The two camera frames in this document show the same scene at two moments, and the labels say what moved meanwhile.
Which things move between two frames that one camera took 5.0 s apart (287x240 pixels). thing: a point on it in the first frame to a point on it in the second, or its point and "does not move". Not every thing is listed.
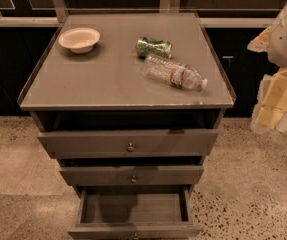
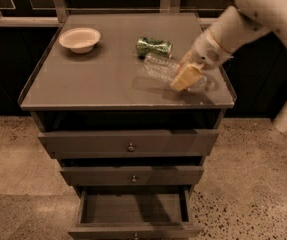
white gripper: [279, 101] to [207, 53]
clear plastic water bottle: [174, 73] does not move
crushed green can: [146, 46] does not move
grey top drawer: [176, 143] does not move
